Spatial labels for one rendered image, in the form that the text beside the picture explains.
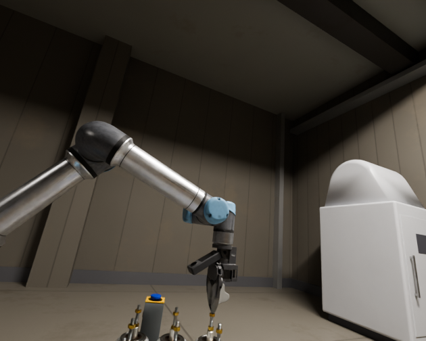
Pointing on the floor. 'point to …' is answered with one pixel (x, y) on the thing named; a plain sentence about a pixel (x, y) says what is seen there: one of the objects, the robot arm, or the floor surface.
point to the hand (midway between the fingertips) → (211, 307)
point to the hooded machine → (379, 256)
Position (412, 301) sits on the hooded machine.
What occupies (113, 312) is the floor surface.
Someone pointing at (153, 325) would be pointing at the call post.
